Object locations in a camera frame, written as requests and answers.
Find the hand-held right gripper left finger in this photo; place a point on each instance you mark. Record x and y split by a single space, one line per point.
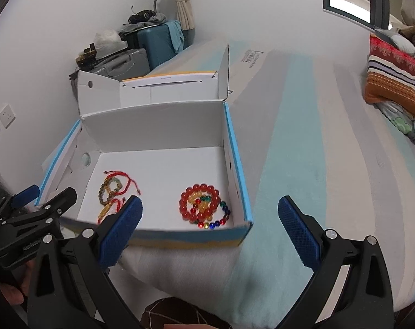
122 233

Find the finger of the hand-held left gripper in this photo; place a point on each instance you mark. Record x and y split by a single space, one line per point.
26 193
58 202

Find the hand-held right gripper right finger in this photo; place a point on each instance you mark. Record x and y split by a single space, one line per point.
298 233

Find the white cardboard box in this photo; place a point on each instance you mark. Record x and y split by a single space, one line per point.
159 164

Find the person's left hand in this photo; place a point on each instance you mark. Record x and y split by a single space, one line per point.
14 294

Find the striped bed sheet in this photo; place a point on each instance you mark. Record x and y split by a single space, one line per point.
296 126

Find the black gold small box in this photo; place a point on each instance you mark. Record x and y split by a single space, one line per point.
86 54

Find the floral patterned pillow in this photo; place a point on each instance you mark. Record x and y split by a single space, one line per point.
406 126

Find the grey suitcase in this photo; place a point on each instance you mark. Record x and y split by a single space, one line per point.
125 63

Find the white plastic bag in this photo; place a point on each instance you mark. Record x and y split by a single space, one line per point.
106 39

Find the blue suitcase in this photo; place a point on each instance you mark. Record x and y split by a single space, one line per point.
156 48

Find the striped knitted pillow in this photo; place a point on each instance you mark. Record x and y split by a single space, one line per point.
392 75

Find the teal cloth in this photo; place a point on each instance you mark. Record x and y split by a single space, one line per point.
175 34

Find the dark clothes pile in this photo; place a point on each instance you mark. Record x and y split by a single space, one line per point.
144 15

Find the grey pillow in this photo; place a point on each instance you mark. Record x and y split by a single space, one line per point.
399 41

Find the beige curtain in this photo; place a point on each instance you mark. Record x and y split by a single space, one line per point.
183 7

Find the white wall socket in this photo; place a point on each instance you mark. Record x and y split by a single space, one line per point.
6 115

